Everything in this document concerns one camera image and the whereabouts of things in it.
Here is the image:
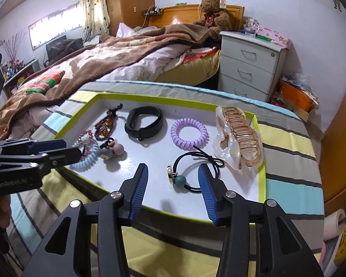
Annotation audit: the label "yellow bed sheet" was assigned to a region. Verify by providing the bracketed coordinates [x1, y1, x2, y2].
[156, 50, 221, 86]

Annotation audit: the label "black hair tie teal bead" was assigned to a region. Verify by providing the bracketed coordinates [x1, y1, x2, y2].
[168, 146, 225, 193]

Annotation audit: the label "tall wooden wardrobe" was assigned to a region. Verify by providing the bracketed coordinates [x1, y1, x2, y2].
[103, 0, 155, 36]

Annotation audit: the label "wooden bed headboard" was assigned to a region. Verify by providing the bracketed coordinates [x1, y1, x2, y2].
[147, 4, 245, 32]

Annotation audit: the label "clear plastic bag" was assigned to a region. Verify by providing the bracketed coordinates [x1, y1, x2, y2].
[283, 74, 318, 99]

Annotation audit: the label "toilet paper roll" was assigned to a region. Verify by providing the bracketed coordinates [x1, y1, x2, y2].
[323, 208, 346, 241]

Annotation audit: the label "purple spiral hair tie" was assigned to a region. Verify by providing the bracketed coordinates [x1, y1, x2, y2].
[171, 118, 209, 150]

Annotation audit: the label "striped tablecloth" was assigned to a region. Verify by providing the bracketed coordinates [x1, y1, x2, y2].
[10, 80, 325, 277]

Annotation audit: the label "clear containers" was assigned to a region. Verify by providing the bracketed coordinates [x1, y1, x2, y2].
[242, 19, 261, 36]

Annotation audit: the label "pink flowered box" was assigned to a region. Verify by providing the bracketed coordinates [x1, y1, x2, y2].
[258, 27, 293, 48]

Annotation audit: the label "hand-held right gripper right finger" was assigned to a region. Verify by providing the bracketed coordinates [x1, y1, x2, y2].
[198, 163, 325, 277]

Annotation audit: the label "pink pompom hair tie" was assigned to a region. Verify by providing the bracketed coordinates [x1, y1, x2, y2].
[99, 138, 124, 160]

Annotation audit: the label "dark brown beaded hair clip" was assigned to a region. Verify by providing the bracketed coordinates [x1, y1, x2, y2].
[94, 104, 124, 141]

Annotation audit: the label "clear gold hair claw clip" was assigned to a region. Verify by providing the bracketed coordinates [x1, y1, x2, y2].
[213, 106, 264, 170]

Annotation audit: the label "pink beaded hair tie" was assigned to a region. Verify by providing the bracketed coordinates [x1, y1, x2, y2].
[73, 130, 100, 162]

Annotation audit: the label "green cardboard tray box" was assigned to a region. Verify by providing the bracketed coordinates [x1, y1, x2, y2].
[54, 92, 267, 226]

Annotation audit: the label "blue spiral hair tie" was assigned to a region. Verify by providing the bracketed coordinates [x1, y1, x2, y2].
[69, 143, 100, 172]

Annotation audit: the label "brown teddy bear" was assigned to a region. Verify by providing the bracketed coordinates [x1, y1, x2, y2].
[193, 0, 233, 40]

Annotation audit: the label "person's left hand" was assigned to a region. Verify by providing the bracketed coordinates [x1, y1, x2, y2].
[0, 195, 12, 230]

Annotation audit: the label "patterned curtain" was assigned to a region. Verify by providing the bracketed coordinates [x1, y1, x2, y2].
[77, 0, 111, 42]

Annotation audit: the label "dark monitor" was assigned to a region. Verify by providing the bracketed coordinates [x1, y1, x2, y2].
[45, 35, 68, 61]

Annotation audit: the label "decorative twig branches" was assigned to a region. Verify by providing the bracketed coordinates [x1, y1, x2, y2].
[3, 33, 26, 62]

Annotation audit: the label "brown patterned blanket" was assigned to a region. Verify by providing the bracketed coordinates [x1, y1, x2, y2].
[0, 23, 222, 139]

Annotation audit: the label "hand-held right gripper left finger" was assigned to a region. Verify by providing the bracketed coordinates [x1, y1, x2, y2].
[21, 163, 148, 277]

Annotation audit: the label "window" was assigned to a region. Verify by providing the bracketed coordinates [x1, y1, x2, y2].
[28, 1, 81, 49]

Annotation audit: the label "black wristband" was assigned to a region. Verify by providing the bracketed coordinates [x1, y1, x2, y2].
[125, 107, 164, 141]

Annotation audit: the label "orange storage box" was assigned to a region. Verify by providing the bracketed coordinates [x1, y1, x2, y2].
[280, 81, 315, 113]

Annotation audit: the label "white quilt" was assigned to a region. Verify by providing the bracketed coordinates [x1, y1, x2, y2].
[104, 45, 188, 81]

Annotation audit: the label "wooden door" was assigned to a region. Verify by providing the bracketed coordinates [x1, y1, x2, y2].
[319, 12, 346, 205]

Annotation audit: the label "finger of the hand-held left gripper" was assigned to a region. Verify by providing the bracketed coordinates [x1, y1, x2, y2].
[46, 147, 83, 170]
[31, 139, 67, 154]

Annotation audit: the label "white drawer nightstand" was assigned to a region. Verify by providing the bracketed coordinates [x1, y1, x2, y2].
[218, 31, 290, 103]

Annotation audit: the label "white pillow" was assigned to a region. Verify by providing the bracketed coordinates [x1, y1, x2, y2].
[116, 22, 139, 38]

